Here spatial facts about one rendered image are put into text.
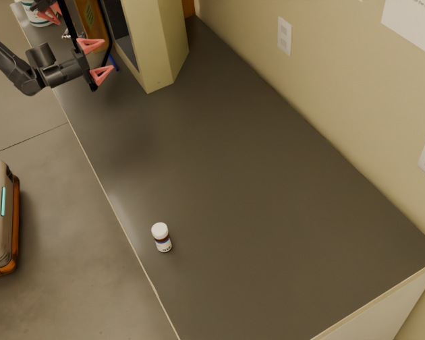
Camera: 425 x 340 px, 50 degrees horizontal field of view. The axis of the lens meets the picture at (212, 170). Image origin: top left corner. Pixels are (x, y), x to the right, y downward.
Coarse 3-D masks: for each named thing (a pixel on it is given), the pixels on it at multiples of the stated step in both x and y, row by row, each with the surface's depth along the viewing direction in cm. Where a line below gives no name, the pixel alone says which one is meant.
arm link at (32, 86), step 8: (32, 48) 130; (40, 48) 130; (48, 48) 131; (32, 56) 131; (40, 56) 130; (48, 56) 131; (32, 64) 133; (40, 64) 131; (48, 64) 132; (32, 72) 133; (32, 80) 133; (40, 80) 135; (24, 88) 134; (32, 88) 134; (40, 88) 134
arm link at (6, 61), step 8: (0, 48) 132; (0, 56) 132; (8, 56) 132; (16, 56) 135; (0, 64) 133; (8, 64) 132; (16, 64) 132; (24, 64) 135; (8, 72) 133; (16, 72) 133; (24, 72) 133; (16, 80) 134; (24, 80) 134
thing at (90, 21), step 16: (64, 0) 139; (80, 0) 151; (96, 0) 165; (64, 16) 139; (80, 16) 151; (96, 16) 165; (80, 32) 151; (96, 32) 165; (96, 48) 165; (96, 64) 166
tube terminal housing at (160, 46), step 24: (120, 0) 142; (144, 0) 143; (168, 0) 154; (144, 24) 149; (168, 24) 157; (120, 48) 177; (144, 48) 155; (168, 48) 161; (144, 72) 161; (168, 72) 167
